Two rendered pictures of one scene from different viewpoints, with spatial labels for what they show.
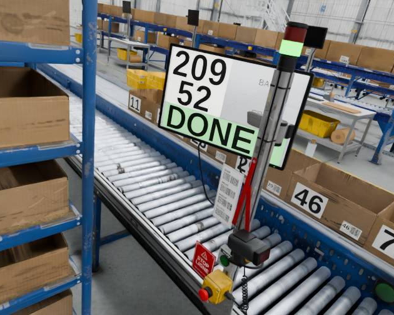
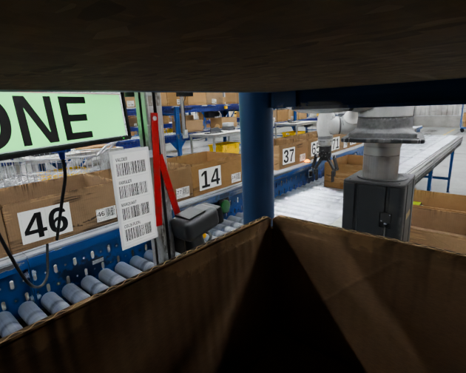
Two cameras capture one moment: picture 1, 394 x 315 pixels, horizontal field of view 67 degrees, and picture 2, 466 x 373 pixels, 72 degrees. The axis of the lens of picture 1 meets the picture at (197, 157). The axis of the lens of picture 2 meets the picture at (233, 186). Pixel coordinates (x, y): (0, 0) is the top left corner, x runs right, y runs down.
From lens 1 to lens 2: 0.89 m
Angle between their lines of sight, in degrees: 87
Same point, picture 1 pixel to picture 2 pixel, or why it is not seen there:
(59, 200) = (299, 297)
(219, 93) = not seen: outside the picture
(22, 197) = (427, 294)
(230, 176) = (129, 163)
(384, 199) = (74, 183)
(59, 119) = not seen: outside the picture
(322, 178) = not seen: outside the picture
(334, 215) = (84, 213)
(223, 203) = (134, 212)
